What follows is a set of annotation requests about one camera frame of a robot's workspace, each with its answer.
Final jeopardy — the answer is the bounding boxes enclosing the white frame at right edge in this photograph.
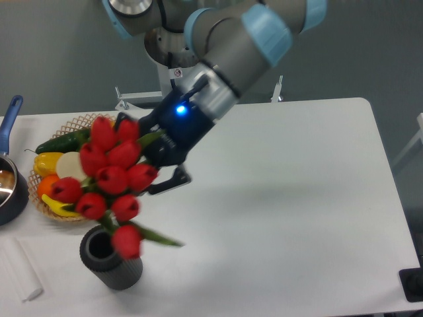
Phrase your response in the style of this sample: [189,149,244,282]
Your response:
[393,113,422,170]

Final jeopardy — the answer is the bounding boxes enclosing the dark pot with blue handle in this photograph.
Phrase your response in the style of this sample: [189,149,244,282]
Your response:
[1,95,28,226]

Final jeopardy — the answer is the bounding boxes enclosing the orange fruit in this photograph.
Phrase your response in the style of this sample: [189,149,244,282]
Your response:
[36,174,59,199]

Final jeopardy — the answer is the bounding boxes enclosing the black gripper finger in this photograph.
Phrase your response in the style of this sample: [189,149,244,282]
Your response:
[142,164,192,195]
[114,112,139,129]

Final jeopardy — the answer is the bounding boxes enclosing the white rolled cloth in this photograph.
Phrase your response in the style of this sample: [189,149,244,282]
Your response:
[1,237,44,302]

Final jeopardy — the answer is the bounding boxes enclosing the dark grey ribbed vase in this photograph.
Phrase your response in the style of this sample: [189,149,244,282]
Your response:
[79,225,143,291]

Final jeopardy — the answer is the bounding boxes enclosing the white metal base frame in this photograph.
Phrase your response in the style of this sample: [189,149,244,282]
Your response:
[115,75,284,111]

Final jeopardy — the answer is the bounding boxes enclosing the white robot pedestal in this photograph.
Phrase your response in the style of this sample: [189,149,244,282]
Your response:
[143,28,206,108]

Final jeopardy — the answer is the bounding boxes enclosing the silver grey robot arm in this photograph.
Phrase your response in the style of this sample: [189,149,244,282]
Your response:
[102,1,327,195]

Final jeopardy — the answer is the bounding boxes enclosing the yellow banana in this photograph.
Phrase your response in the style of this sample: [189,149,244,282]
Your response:
[42,194,80,217]

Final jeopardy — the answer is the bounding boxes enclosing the beige round onion slice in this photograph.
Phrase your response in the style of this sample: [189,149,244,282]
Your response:
[56,152,87,182]

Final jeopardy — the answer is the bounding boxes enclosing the red tulip bouquet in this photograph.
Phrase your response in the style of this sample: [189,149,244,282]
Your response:
[52,116,182,260]

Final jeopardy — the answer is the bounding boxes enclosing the black device at table edge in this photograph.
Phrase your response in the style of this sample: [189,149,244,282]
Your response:
[399,267,422,302]

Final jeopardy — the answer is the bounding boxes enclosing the green cucumber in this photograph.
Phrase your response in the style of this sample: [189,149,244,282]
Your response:
[25,128,91,155]

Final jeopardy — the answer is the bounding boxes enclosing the woven wicker basket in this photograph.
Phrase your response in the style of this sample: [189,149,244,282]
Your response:
[27,113,116,223]

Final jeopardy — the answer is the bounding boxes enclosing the yellow bell pepper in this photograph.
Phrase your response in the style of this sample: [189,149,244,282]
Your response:
[33,152,63,178]

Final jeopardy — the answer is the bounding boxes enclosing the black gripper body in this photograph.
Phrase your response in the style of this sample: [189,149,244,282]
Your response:
[138,75,214,168]

